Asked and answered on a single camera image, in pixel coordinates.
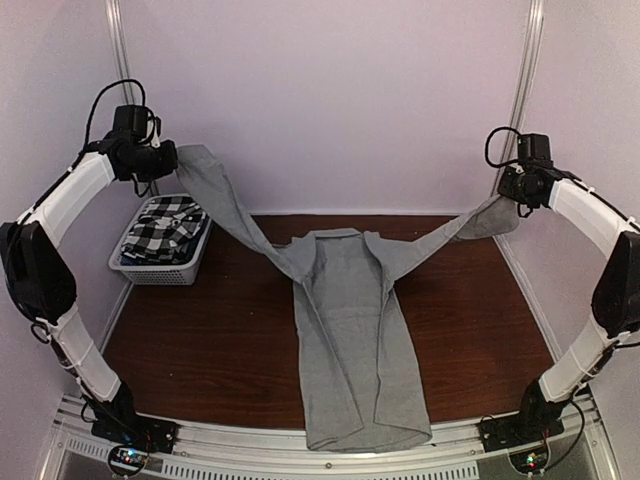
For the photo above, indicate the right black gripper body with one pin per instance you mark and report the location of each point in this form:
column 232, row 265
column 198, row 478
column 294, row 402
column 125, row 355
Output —
column 515, row 189

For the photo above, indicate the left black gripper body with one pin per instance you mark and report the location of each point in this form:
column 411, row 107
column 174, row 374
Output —
column 148, row 164

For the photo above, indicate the white plastic basket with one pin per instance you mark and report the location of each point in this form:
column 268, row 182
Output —
column 172, row 275

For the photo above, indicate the grey long sleeve shirt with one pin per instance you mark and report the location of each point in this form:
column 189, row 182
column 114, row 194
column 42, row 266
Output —
column 359, row 376

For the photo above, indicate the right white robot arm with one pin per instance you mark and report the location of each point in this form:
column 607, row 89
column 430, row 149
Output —
column 614, row 305

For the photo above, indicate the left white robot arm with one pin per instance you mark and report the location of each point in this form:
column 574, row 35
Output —
column 39, row 282

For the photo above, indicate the black white checkered shirt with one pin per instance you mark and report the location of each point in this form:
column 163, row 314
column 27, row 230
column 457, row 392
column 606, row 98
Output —
column 166, row 232

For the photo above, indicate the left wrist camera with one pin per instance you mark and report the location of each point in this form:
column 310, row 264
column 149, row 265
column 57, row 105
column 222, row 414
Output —
column 154, row 127

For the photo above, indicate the left aluminium corner post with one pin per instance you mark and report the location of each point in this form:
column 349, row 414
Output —
column 116, row 32

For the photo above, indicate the aluminium corner post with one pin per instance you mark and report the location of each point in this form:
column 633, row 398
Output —
column 528, row 64
column 116, row 32

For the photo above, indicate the right aluminium corner post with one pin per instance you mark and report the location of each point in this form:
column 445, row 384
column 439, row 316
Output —
column 528, row 64

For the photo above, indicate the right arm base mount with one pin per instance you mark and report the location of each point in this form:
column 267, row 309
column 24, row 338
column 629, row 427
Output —
column 528, row 450

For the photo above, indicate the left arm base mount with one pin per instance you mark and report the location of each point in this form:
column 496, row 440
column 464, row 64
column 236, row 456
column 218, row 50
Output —
column 134, row 447

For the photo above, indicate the aluminium front rail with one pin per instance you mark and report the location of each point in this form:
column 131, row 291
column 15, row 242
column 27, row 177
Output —
column 203, row 451

